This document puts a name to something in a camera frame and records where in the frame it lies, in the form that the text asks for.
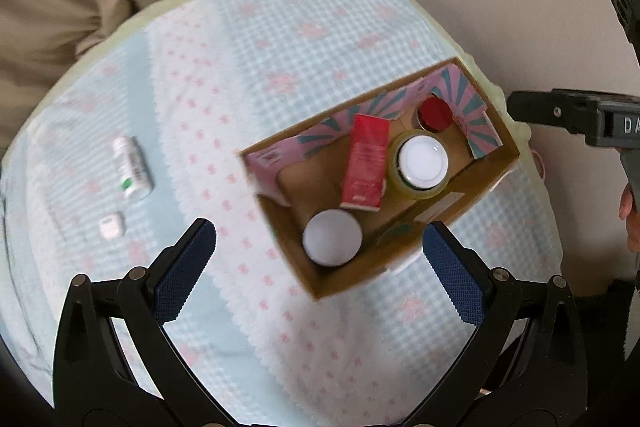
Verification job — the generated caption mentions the red rectangular box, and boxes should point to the red rectangular box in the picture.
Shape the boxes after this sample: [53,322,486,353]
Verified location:
[341,114,390,211]

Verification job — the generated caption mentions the open cardboard box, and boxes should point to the open cardboard box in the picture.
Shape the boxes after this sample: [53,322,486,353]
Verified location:
[240,57,520,299]

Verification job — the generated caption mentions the person right hand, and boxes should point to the person right hand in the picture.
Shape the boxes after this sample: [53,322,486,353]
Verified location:
[618,184,640,253]

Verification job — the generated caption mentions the white round jar large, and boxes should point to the white round jar large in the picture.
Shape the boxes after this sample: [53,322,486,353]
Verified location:
[302,209,362,268]

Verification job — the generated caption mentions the blue checkered floral blanket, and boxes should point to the blue checkered floral blanket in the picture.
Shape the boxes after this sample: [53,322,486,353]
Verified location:
[0,0,564,427]

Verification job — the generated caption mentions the white pill bottle green label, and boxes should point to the white pill bottle green label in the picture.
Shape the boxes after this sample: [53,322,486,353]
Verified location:
[112,136,153,202]

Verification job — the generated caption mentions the white earbuds case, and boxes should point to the white earbuds case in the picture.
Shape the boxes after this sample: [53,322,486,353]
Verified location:
[99,212,126,241]

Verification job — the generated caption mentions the white round jar small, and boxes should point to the white round jar small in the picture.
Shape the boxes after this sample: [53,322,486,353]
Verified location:
[398,134,449,190]

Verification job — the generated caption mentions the yellow tape roll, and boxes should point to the yellow tape roll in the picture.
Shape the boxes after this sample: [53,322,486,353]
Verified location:
[386,129,450,200]

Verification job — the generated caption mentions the red jar silver lid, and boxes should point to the red jar silver lid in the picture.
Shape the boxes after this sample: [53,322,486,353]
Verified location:
[416,96,454,133]

